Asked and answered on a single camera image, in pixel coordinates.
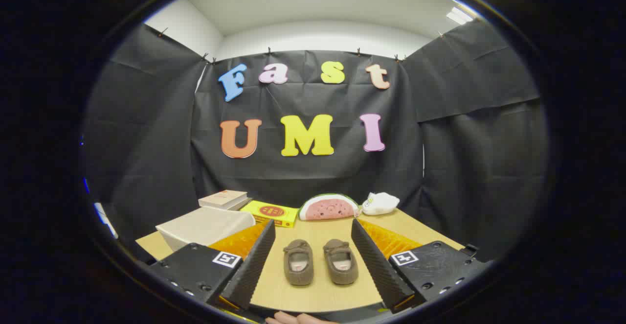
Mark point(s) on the watermelon slice plush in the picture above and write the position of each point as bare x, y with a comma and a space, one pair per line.
327, 208

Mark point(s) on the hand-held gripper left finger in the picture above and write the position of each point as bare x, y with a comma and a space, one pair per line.
254, 260

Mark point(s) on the yellow book with red circle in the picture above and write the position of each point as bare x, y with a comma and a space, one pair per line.
271, 212

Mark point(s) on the brown shoe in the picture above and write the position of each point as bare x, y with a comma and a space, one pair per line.
341, 272
298, 272

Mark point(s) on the white plush toy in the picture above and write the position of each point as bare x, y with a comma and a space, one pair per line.
381, 203

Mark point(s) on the small ceiling light panel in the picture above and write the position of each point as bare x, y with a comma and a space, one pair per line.
459, 15

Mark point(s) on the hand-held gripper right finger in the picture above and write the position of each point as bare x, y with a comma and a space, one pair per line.
376, 265

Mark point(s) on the grey book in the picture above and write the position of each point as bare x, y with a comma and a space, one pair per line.
243, 204

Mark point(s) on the cream fabric storage box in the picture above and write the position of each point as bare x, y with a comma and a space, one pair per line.
205, 223

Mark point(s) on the beige book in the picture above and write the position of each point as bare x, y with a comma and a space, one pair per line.
222, 198

